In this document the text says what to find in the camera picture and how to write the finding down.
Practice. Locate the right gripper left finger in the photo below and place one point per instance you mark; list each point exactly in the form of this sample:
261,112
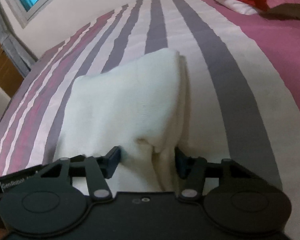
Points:
56,197

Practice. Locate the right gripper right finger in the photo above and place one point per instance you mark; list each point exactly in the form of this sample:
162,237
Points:
233,197

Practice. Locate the white cloth garment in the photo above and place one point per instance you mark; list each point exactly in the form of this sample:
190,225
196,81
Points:
138,106

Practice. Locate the brown wooden door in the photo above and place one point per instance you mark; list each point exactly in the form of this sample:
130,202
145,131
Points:
10,78

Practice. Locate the grey curtain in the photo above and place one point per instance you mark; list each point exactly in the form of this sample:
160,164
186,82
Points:
14,49

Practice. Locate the striped bed sheet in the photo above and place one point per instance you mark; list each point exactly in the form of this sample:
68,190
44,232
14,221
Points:
242,97

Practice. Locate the white pillow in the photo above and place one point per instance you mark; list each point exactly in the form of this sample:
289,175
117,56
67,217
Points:
239,7

